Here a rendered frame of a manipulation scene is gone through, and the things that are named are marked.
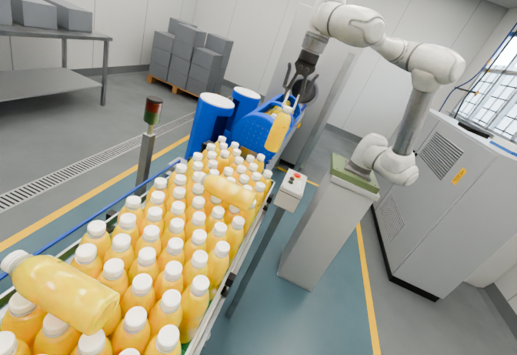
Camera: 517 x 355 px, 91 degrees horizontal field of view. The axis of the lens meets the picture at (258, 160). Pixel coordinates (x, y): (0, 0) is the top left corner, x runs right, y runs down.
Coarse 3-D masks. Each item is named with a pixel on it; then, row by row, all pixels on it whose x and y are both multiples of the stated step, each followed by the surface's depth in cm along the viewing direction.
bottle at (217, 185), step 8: (208, 176) 85; (216, 176) 85; (208, 184) 84; (216, 184) 84; (224, 184) 84; (232, 184) 84; (208, 192) 85; (216, 192) 84; (224, 192) 83; (232, 192) 83; (240, 192) 83; (248, 192) 84; (224, 200) 85; (232, 200) 83; (240, 200) 82; (248, 200) 82; (240, 208) 84; (248, 208) 83
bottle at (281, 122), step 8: (280, 112) 109; (288, 112) 108; (280, 120) 108; (288, 120) 108; (272, 128) 111; (280, 128) 109; (288, 128) 110; (272, 136) 111; (280, 136) 110; (272, 144) 112; (280, 144) 113
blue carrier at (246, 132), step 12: (276, 96) 204; (264, 108) 205; (300, 108) 216; (240, 120) 144; (252, 120) 142; (264, 120) 140; (240, 132) 146; (252, 132) 144; (264, 132) 142; (288, 132) 167; (240, 144) 149; (252, 144) 147; (264, 144) 145
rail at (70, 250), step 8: (168, 176) 109; (144, 200) 96; (112, 216) 82; (80, 240) 71; (72, 248) 69; (56, 256) 65; (64, 256) 68; (0, 296) 55; (8, 296) 56; (0, 304) 55
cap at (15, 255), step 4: (12, 252) 46; (16, 252) 46; (20, 252) 46; (24, 252) 47; (8, 256) 45; (12, 256) 45; (16, 256) 45; (20, 256) 46; (4, 260) 45; (8, 260) 45; (12, 260) 45; (4, 264) 45; (8, 264) 45; (4, 268) 45; (8, 268) 45
